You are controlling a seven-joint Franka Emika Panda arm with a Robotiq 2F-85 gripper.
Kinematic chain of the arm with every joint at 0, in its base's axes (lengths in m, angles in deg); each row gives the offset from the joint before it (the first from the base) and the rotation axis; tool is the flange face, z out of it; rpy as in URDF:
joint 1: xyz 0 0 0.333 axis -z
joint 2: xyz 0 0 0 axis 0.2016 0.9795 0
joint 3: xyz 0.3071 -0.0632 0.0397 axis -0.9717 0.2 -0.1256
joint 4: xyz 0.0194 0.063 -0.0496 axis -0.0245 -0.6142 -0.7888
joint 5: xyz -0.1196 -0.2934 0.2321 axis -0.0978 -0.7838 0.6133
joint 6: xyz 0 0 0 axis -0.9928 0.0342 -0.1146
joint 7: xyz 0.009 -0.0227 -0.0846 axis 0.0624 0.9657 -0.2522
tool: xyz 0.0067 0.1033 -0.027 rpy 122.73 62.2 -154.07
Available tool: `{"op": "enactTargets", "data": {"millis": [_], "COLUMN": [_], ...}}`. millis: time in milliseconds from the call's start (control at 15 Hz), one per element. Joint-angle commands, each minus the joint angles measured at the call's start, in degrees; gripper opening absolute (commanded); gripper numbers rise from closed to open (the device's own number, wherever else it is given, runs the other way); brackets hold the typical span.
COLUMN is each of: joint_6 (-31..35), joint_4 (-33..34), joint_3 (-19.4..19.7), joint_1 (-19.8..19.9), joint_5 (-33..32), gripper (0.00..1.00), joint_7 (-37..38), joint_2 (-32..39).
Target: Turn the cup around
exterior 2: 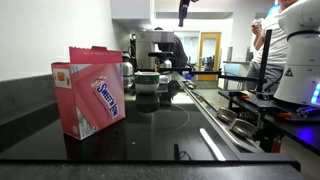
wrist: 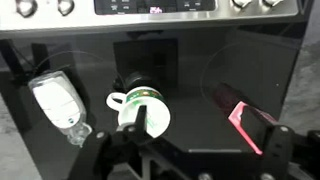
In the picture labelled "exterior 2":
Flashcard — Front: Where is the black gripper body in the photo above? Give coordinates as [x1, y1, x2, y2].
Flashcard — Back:
[178, 0, 193, 14]

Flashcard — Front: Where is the white cup with green band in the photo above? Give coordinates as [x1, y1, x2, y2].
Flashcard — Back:
[133, 70, 161, 94]

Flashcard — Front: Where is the person in dark clothes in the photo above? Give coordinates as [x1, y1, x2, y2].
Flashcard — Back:
[153, 26, 190, 73]

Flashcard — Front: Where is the silver coffee machine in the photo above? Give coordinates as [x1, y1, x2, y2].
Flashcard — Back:
[134, 29, 175, 72]

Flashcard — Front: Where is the yellow framed door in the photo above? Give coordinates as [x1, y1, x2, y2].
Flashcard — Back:
[197, 31, 222, 82]

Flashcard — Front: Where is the small steel pot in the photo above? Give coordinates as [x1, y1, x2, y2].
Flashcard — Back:
[158, 59, 173, 84]

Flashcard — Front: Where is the black horizontal rig bar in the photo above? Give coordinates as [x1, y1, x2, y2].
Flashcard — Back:
[137, 67, 268, 84]

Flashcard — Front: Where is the clear glass object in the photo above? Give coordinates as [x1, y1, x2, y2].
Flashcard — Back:
[121, 51, 135, 91]

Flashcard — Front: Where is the black upright pole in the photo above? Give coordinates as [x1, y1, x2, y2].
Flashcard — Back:
[255, 29, 273, 95]

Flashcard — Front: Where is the person in white shirt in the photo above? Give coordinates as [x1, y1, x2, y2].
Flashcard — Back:
[246, 0, 301, 93]

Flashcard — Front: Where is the silver stove knob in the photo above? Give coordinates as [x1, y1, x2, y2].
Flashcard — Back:
[216, 106, 238, 125]
[230, 118, 258, 140]

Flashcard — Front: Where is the pink Sweet'N Low box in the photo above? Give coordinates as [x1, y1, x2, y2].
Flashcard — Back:
[50, 45, 127, 141]

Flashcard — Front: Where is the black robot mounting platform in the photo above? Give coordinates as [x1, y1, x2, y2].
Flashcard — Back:
[218, 89, 320, 155]

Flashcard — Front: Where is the red clamp handle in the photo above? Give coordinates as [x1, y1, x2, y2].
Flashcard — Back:
[270, 136, 283, 154]

